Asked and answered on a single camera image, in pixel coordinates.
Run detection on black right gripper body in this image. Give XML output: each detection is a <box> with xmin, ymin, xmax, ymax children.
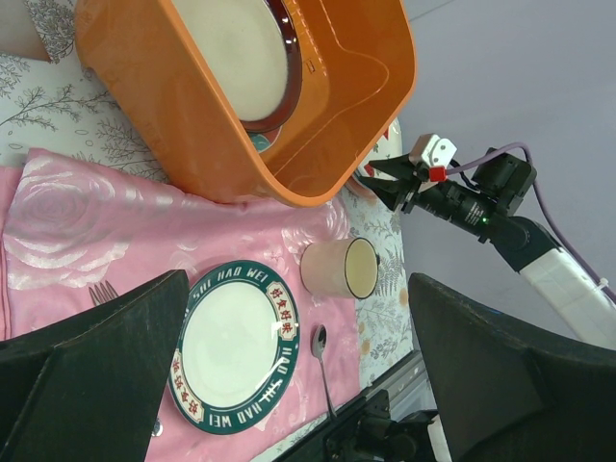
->
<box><xmin>401</xmin><ymin>180</ymin><xmax>525</xmax><ymax>245</ymax></box>

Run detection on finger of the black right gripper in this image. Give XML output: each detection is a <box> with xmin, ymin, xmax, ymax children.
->
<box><xmin>368</xmin><ymin>154</ymin><xmax>416</xmax><ymax>181</ymax></box>
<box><xmin>359</xmin><ymin>176</ymin><xmax>409</xmax><ymax>211</ymax></box>

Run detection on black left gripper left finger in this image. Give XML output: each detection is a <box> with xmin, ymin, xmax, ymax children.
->
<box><xmin>1</xmin><ymin>270</ymin><xmax>190</xmax><ymax>461</ymax></box>

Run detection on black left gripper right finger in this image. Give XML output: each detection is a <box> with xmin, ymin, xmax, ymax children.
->
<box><xmin>408</xmin><ymin>273</ymin><xmax>615</xmax><ymax>461</ymax></box>

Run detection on dark red cream plate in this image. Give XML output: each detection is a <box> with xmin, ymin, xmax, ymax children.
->
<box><xmin>173</xmin><ymin>0</ymin><xmax>302</xmax><ymax>133</ymax></box>

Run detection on red teal floral plate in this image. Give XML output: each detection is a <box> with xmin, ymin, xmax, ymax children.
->
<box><xmin>247</xmin><ymin>126</ymin><xmax>283</xmax><ymax>154</ymax></box>

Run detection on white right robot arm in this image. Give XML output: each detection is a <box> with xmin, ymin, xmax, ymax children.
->
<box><xmin>358</xmin><ymin>149</ymin><xmax>615</xmax><ymax>349</ymax></box>

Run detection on orange plastic bin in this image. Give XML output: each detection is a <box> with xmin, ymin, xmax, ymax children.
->
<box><xmin>75</xmin><ymin>1</ymin><xmax>416</xmax><ymax>207</ymax></box>

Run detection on white watermelon pattern plate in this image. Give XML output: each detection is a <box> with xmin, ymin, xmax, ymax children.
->
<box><xmin>353</xmin><ymin>118</ymin><xmax>402</xmax><ymax>180</ymax></box>

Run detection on pink bottom plate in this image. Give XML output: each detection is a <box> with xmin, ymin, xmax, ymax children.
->
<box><xmin>346</xmin><ymin>175</ymin><xmax>378</xmax><ymax>203</ymax></box>

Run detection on beige enamel mug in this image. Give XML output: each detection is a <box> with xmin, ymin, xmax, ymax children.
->
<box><xmin>300</xmin><ymin>238</ymin><xmax>379</xmax><ymax>299</ymax></box>

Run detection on silver fork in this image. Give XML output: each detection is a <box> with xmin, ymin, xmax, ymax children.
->
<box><xmin>88</xmin><ymin>281</ymin><xmax>164</xmax><ymax>437</ymax></box>

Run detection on green rimmed white plate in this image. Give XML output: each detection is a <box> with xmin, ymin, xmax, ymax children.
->
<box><xmin>168</xmin><ymin>260</ymin><xmax>300</xmax><ymax>435</ymax></box>

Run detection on pink satin placemat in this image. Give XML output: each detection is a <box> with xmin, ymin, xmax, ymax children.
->
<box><xmin>1</xmin><ymin>149</ymin><xmax>360</xmax><ymax>461</ymax></box>

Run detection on silver spoon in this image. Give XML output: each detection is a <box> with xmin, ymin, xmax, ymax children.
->
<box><xmin>311</xmin><ymin>324</ymin><xmax>337</xmax><ymax>420</ymax></box>

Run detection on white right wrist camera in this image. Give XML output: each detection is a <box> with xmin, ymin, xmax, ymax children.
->
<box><xmin>409</xmin><ymin>134</ymin><xmax>457</xmax><ymax>183</ymax></box>

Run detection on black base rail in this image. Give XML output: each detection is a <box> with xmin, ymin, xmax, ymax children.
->
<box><xmin>276</xmin><ymin>350</ymin><xmax>437</xmax><ymax>461</ymax></box>

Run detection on wooden handled metal spatula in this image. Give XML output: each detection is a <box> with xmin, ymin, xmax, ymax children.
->
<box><xmin>0</xmin><ymin>0</ymin><xmax>50</xmax><ymax>62</ymax></box>

